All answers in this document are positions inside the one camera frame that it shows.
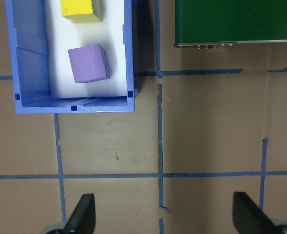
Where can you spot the purple foam block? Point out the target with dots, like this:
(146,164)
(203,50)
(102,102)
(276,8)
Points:
(87,63)

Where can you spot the yellow foam block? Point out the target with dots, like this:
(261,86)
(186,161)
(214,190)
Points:
(77,8)

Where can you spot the blue plastic storage bin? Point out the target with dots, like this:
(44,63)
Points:
(31,73)

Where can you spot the green belt conveyor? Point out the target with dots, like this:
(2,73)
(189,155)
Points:
(235,22)

